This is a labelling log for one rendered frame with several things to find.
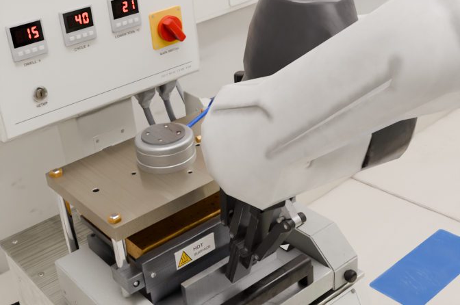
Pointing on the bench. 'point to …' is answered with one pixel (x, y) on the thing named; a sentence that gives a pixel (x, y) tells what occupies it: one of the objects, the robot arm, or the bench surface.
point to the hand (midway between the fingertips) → (241, 258)
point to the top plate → (139, 177)
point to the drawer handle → (276, 282)
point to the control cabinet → (92, 47)
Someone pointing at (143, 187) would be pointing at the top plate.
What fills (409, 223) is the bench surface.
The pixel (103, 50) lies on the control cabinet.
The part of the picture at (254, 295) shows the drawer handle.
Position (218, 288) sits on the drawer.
